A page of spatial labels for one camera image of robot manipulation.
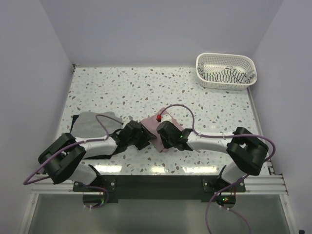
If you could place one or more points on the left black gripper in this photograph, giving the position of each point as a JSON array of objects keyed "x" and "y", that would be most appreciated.
[{"x": 146, "y": 135}]

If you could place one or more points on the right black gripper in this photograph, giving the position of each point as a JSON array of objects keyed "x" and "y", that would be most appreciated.
[{"x": 165, "y": 145}]

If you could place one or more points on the pink tank top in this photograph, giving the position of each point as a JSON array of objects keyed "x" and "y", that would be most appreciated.
[{"x": 151, "y": 125}]

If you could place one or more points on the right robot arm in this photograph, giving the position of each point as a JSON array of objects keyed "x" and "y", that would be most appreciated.
[{"x": 246, "y": 150}]

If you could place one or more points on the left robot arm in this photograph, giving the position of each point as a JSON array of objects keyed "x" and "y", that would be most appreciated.
[{"x": 62, "y": 159}]

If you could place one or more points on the navy folded tank top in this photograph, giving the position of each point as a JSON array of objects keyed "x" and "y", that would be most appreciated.
[{"x": 121, "y": 147}]

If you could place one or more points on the grey folded tank top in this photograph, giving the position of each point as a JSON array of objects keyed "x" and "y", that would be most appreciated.
[{"x": 85, "y": 124}]

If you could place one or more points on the striped tank top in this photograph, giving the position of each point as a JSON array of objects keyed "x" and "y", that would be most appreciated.
[{"x": 228, "y": 75}]

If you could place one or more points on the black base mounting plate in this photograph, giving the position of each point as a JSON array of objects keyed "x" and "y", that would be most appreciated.
[{"x": 113, "y": 188}]

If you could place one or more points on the white plastic basket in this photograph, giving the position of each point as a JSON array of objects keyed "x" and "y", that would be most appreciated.
[{"x": 216, "y": 62}]

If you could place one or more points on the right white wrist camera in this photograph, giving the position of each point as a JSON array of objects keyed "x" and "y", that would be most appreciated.
[{"x": 163, "y": 118}]

